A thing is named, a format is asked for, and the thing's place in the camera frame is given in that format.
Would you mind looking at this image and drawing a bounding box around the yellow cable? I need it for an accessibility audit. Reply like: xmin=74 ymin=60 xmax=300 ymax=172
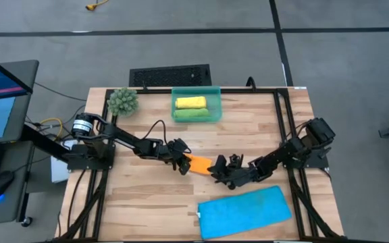
xmin=38 ymin=117 xmax=64 ymax=140

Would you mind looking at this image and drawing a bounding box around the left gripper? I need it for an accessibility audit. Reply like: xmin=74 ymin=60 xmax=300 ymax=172
xmin=165 ymin=137 xmax=193 ymax=176

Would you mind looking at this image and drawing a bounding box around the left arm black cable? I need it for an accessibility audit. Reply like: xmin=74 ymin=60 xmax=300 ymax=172
xmin=142 ymin=119 xmax=168 ymax=146

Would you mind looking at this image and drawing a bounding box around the black computer mouse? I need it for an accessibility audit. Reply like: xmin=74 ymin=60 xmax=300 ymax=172
xmin=0 ymin=170 xmax=16 ymax=205

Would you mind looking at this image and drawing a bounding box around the yellow cable plug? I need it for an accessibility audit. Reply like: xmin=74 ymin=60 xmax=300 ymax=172
xmin=85 ymin=0 xmax=109 ymax=11

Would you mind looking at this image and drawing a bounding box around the orange microfiber towel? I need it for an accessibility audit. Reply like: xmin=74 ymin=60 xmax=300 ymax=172
xmin=184 ymin=153 xmax=214 ymax=176

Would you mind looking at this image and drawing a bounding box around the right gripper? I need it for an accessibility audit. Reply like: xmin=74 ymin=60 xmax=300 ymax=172
xmin=207 ymin=154 xmax=260 ymax=190

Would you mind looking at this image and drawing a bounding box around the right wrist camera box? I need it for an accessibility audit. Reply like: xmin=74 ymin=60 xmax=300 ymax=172
xmin=228 ymin=153 xmax=245 ymax=170

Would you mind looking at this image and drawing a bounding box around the black metal table frame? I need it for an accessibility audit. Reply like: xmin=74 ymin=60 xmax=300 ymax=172
xmin=59 ymin=86 xmax=346 ymax=243

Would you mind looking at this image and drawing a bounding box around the black floor cable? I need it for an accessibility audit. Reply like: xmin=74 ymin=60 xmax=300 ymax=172
xmin=33 ymin=81 xmax=88 ymax=103

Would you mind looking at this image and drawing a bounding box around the green plant in patterned pot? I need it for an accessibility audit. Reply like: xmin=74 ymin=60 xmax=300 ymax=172
xmin=107 ymin=86 xmax=139 ymax=119

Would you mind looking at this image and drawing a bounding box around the white paper sheet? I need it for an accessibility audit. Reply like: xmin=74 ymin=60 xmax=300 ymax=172
xmin=50 ymin=140 xmax=77 ymax=184

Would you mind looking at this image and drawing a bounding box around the green microfiber towel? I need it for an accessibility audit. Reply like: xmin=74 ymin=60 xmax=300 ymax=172
xmin=173 ymin=107 xmax=211 ymax=119

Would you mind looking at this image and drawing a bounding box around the grey side table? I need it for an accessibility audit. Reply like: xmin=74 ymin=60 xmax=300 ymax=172
xmin=0 ymin=141 xmax=35 ymax=226

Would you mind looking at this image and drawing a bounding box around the teal translucent plastic basket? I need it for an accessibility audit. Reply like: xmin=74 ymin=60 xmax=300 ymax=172
xmin=170 ymin=86 xmax=223 ymax=124

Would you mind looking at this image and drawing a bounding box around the blue microfiber towel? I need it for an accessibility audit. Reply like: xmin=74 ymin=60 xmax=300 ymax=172
xmin=196 ymin=184 xmax=293 ymax=241

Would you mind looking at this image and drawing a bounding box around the black perforated panel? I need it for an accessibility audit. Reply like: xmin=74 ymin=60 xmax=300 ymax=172
xmin=128 ymin=63 xmax=213 ymax=88

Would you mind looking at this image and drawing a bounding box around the yellow microfiber towel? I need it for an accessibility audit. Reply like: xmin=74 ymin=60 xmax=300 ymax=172
xmin=175 ymin=96 xmax=208 ymax=109

